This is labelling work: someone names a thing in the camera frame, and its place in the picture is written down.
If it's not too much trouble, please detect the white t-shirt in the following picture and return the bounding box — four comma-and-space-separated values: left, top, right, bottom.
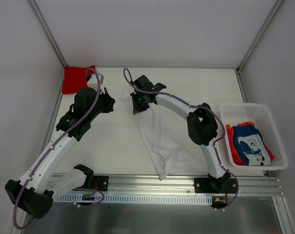
121, 88, 196, 180

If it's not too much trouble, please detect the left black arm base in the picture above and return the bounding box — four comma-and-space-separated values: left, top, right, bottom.
86, 175, 109, 192

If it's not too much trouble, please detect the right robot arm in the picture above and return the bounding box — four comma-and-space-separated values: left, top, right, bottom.
127, 75, 231, 193

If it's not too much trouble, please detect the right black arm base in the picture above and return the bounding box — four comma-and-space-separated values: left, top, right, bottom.
193, 177, 239, 194

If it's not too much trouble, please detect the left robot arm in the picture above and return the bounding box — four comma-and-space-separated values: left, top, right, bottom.
5, 87, 115, 219

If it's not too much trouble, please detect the red folded t-shirt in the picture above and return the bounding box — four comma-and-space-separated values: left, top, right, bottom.
62, 65, 96, 95

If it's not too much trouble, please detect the blue printed t-shirt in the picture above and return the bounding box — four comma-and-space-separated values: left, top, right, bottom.
232, 125, 271, 166

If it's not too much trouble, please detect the white plastic laundry basket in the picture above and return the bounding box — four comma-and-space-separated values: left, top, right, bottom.
220, 103, 288, 171

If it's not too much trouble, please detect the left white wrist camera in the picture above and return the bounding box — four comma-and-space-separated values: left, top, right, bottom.
87, 73, 105, 94

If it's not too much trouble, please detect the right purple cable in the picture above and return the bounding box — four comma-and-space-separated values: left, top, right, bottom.
123, 68, 240, 213

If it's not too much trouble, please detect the purple cable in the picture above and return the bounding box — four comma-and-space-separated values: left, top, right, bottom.
123, 68, 240, 213
12, 68, 106, 230

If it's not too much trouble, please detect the white slotted cable duct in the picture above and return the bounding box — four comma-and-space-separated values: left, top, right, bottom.
57, 193, 213, 205

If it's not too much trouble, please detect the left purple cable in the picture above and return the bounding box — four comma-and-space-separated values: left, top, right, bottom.
12, 68, 106, 230

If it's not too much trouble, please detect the aluminium mounting rail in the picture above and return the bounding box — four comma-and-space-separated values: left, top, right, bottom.
47, 172, 283, 197

